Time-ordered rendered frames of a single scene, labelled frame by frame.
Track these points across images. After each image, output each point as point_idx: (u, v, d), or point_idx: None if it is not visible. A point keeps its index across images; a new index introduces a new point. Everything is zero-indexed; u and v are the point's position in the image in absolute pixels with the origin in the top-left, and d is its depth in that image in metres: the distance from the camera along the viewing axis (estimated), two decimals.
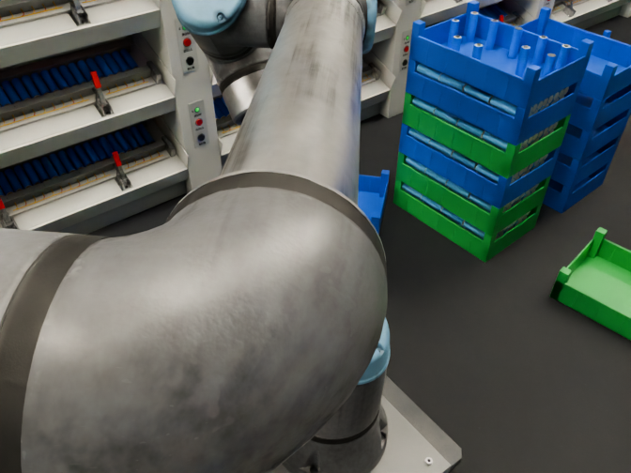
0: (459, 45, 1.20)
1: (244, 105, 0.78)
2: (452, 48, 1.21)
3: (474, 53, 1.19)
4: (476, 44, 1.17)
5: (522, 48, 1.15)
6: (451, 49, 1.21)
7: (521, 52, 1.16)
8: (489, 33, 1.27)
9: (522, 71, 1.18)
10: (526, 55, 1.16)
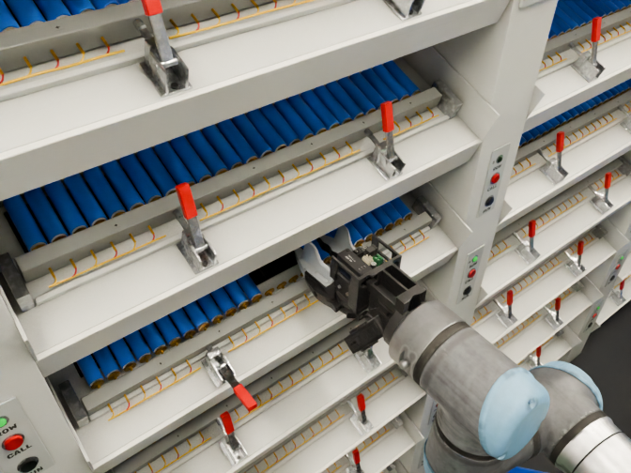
0: None
1: (445, 307, 0.70)
2: None
3: None
4: None
5: None
6: None
7: None
8: None
9: None
10: None
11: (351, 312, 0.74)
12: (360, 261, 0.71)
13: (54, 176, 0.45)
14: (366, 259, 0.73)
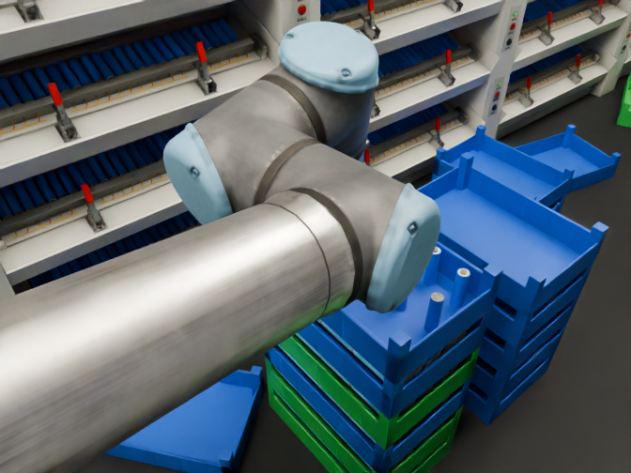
0: None
1: None
2: None
3: None
4: None
5: None
6: None
7: None
8: None
9: (402, 303, 0.82)
10: None
11: None
12: None
13: None
14: None
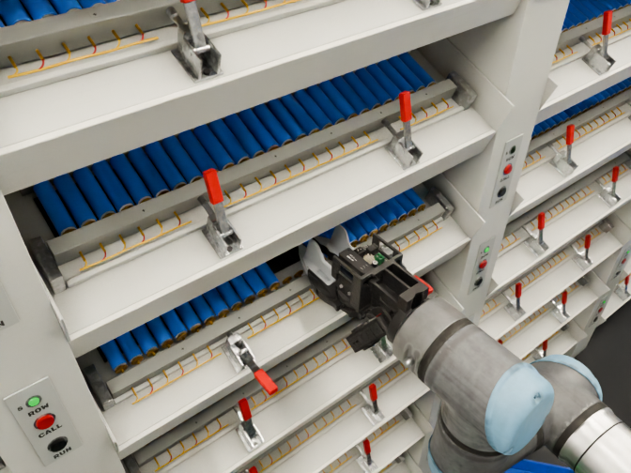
0: None
1: (448, 304, 0.71)
2: None
3: None
4: None
5: None
6: None
7: None
8: None
9: None
10: None
11: (353, 311, 0.74)
12: (361, 260, 0.72)
13: (91, 160, 0.47)
14: (367, 258, 0.73)
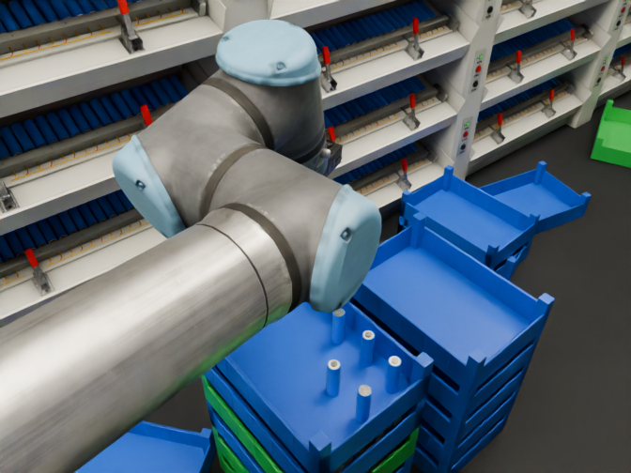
0: None
1: None
2: None
3: None
4: None
5: (328, 367, 0.78)
6: None
7: (328, 371, 0.78)
8: None
9: (333, 390, 0.80)
10: (334, 376, 0.78)
11: None
12: None
13: None
14: None
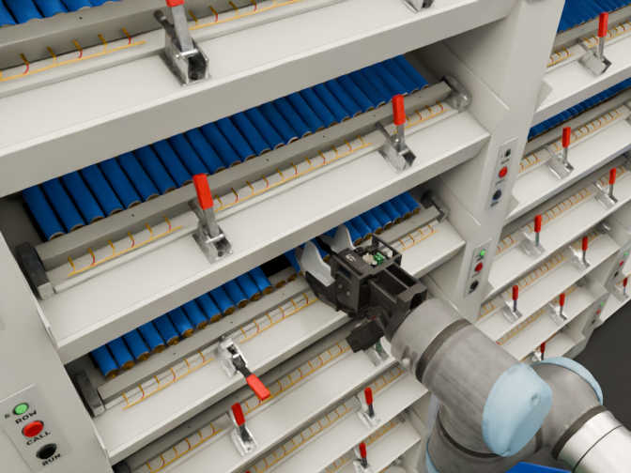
0: (292, 265, 0.84)
1: (447, 305, 0.70)
2: (292, 255, 0.83)
3: (315, 245, 0.85)
4: (323, 258, 0.85)
5: None
6: (294, 251, 0.84)
7: None
8: None
9: None
10: None
11: (352, 311, 0.74)
12: (361, 260, 0.72)
13: (77, 165, 0.46)
14: (367, 258, 0.73)
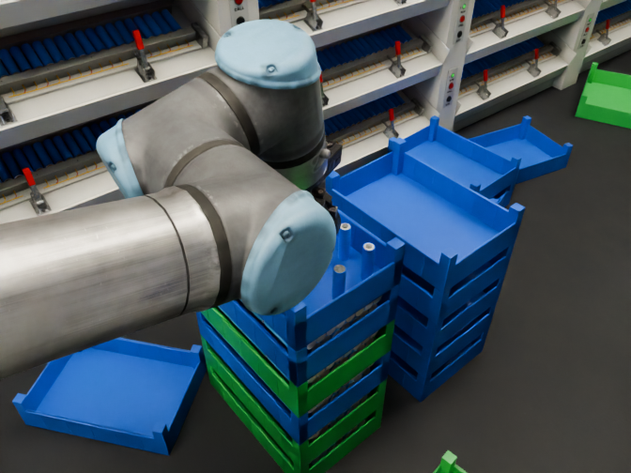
0: None
1: None
2: None
3: None
4: None
5: None
6: None
7: None
8: None
9: None
10: None
11: (326, 201, 0.72)
12: None
13: None
14: None
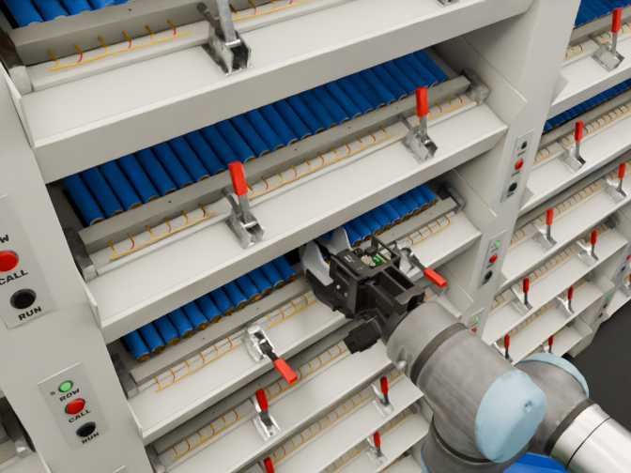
0: None
1: (444, 309, 0.70)
2: None
3: None
4: None
5: None
6: None
7: None
8: (329, 236, 0.87)
9: None
10: None
11: (350, 312, 0.74)
12: (359, 261, 0.71)
13: (126, 150, 0.48)
14: (365, 260, 0.73)
